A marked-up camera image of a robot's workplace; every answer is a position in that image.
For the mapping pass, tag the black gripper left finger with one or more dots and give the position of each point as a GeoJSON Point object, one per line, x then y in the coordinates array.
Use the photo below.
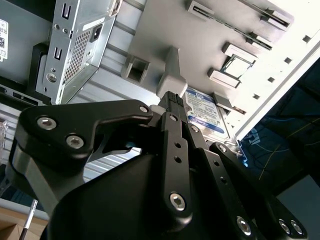
{"type": "Point", "coordinates": [82, 120]}

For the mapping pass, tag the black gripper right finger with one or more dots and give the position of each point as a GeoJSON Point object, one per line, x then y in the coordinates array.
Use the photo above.
{"type": "Point", "coordinates": [217, 172]}

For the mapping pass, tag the hard disk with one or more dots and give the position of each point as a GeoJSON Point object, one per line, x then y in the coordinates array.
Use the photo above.
{"type": "Point", "coordinates": [205, 112]}

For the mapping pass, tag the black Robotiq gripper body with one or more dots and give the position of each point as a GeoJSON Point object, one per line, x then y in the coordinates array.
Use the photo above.
{"type": "Point", "coordinates": [112, 212]}

